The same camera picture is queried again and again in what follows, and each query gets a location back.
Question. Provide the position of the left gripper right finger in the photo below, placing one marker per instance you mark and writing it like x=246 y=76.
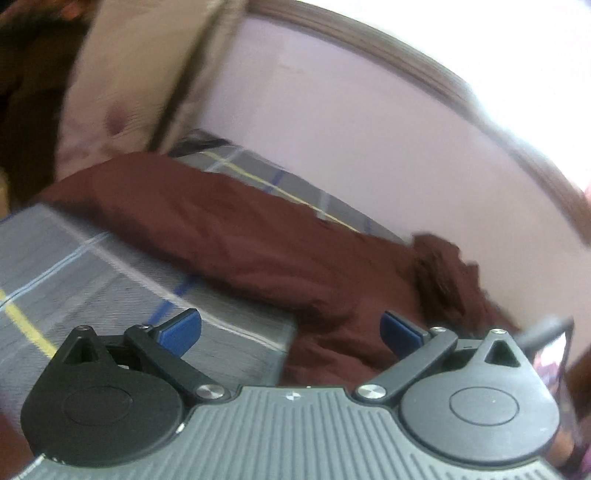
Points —
x=474 y=402

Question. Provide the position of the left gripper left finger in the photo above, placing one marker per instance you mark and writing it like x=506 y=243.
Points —
x=108 y=400

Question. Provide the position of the dark red garment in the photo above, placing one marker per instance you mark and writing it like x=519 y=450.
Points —
x=337 y=282

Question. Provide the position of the grey plaid bed sheet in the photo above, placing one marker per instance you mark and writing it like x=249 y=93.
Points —
x=59 y=271

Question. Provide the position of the beige floral curtain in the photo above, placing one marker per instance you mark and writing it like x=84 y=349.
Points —
x=140 y=78

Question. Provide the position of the brown wooden window frame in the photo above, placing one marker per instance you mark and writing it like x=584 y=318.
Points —
x=441 y=83

